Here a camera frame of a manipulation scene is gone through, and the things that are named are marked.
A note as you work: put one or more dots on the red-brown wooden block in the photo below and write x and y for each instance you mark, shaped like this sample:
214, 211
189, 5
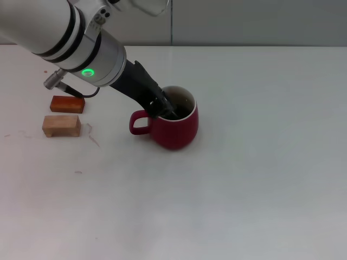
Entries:
67, 104

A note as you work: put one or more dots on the light wooden block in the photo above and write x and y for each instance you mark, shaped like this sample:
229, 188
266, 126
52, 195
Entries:
61, 124

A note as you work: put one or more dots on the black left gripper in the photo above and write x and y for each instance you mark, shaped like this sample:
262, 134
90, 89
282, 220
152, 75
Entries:
135, 84

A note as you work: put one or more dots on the red ceramic mug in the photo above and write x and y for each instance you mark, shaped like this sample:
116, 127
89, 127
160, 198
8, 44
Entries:
174, 132

